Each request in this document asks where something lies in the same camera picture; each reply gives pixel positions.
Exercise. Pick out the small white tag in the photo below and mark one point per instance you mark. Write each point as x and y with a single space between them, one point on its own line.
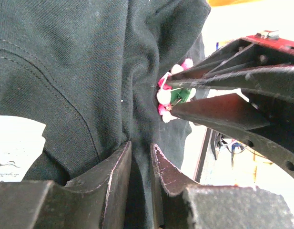
21 143

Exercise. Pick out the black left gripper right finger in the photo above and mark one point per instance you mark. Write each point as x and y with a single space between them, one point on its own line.
179 202

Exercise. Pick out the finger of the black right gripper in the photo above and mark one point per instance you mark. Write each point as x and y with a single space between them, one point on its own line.
268 129
248 63

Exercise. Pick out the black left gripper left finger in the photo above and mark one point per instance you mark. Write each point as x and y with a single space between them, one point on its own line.
94 200

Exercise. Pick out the black garment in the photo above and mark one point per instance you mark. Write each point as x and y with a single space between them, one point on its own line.
88 70

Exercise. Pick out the pink flower brooch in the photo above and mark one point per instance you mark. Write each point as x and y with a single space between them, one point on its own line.
169 96

